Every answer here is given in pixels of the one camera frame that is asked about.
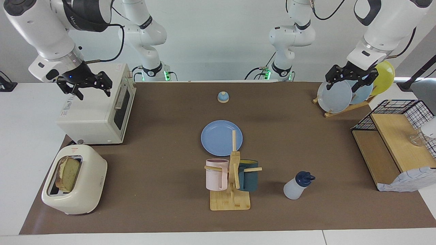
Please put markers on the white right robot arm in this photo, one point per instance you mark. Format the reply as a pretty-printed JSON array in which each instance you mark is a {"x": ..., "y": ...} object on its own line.
[{"x": 41, "y": 30}]

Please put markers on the toasted bread slice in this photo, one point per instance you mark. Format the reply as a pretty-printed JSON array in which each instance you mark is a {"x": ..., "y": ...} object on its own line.
[{"x": 69, "y": 173}]

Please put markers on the brown table mat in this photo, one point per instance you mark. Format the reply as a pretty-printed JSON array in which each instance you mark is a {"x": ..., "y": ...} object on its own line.
[{"x": 163, "y": 119}]

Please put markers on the light blue round plate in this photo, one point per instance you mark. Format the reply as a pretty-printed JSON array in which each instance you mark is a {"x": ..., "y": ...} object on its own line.
[{"x": 362, "y": 93}]

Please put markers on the pink ribbed mug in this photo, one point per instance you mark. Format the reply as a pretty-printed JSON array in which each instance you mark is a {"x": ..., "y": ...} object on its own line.
[{"x": 215, "y": 175}]

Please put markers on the black table clamp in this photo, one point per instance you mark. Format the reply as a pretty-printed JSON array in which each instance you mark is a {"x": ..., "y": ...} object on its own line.
[{"x": 6, "y": 85}]

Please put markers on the white checked cloth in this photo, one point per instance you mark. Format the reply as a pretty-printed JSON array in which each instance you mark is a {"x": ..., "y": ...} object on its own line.
[{"x": 408, "y": 180}]

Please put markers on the translucent seasoning bottle blue cap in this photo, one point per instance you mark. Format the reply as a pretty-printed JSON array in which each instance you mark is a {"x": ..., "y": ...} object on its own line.
[{"x": 294, "y": 189}]

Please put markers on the wooden shelf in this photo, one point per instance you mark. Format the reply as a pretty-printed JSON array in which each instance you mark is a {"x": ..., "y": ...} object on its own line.
[{"x": 391, "y": 143}]

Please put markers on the cream two-slot toaster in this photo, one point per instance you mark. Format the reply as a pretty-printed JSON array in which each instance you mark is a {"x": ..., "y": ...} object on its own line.
[{"x": 88, "y": 183}]

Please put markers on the grey round plate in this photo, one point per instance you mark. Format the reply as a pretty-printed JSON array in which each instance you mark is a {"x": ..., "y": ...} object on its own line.
[{"x": 335, "y": 98}]

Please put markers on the clear glass cup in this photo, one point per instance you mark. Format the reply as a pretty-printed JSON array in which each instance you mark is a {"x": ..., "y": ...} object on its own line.
[{"x": 418, "y": 139}]

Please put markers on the teal mug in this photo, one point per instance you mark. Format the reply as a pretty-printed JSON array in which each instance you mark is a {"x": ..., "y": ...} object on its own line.
[{"x": 248, "y": 178}]

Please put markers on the black camera stand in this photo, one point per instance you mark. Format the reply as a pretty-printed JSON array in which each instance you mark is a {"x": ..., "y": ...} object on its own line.
[{"x": 407, "y": 85}]

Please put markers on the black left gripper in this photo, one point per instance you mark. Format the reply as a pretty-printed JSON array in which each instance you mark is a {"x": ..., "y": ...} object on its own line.
[{"x": 347, "y": 73}]

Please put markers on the white toaster oven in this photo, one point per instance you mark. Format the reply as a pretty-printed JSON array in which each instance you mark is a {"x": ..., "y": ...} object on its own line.
[{"x": 92, "y": 119}]

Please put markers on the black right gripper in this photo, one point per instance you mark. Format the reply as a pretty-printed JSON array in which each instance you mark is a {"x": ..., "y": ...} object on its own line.
[{"x": 80, "y": 76}]

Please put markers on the wooden mug tree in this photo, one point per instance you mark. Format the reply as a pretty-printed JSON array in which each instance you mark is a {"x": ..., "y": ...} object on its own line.
[{"x": 231, "y": 202}]

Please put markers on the wooden plate rack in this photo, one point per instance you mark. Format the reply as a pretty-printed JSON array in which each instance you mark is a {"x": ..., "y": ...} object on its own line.
[{"x": 340, "y": 110}]

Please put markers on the small blue bell wooden knob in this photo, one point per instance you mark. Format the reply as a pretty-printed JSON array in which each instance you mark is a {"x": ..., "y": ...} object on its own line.
[{"x": 223, "y": 98}]

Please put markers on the yellow round plate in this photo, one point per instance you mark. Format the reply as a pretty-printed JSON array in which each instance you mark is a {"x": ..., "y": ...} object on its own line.
[{"x": 386, "y": 76}]

